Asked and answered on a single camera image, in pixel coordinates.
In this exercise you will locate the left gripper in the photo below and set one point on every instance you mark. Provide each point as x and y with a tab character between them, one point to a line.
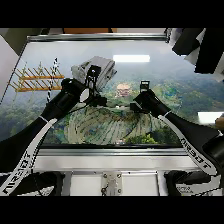
97	100

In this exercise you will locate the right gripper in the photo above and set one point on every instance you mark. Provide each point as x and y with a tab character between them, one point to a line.
139	105

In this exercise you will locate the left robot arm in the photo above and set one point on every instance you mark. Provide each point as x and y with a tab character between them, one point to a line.
20	146

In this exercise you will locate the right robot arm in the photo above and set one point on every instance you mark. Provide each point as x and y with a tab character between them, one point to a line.
191	133

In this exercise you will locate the grey and white garment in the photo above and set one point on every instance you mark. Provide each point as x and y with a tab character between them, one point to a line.
100	66

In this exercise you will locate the black garment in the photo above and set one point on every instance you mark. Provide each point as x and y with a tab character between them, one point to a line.
210	50
187	40

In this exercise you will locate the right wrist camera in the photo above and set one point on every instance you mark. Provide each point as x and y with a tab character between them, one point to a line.
144	85

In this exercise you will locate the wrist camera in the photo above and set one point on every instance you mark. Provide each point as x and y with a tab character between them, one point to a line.
144	85
93	74

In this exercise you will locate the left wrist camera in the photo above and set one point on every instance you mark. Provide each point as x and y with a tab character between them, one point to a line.
93	74

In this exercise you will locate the silver frame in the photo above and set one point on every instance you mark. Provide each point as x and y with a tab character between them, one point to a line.
110	160

